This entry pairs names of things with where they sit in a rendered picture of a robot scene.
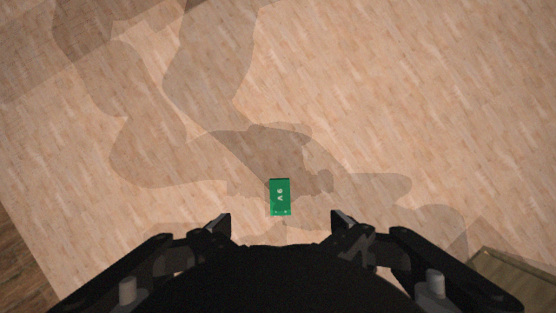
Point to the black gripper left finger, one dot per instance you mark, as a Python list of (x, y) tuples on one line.
[(124, 284)]

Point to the light wooden chest of drawers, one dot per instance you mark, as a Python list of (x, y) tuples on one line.
[(541, 274)]

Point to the green nine-volt battery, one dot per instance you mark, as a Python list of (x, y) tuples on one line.
[(279, 191)]

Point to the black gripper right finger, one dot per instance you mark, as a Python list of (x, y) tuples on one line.
[(439, 282)]

